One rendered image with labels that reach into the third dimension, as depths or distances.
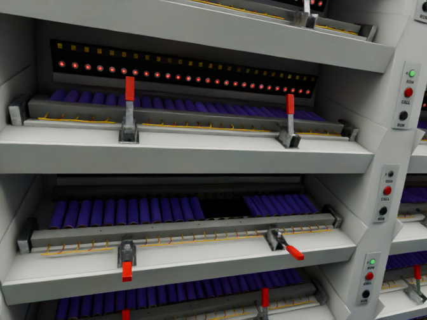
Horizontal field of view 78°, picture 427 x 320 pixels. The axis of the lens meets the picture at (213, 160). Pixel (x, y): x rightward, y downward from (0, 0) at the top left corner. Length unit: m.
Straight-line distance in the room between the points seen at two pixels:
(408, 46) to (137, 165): 0.52
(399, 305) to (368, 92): 0.53
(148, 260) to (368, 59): 0.51
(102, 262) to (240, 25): 0.41
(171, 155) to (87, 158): 0.11
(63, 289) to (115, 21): 0.38
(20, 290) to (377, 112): 0.65
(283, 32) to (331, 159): 0.23
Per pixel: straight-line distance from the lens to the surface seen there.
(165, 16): 0.40
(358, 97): 0.63
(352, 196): 0.63
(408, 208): 0.83
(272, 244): 0.53
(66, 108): 0.45
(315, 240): 0.59
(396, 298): 0.88
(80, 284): 0.47
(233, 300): 0.63
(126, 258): 0.43
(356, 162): 0.57
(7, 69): 0.48
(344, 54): 0.53
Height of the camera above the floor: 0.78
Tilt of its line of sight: 11 degrees down
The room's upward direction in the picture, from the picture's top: 5 degrees clockwise
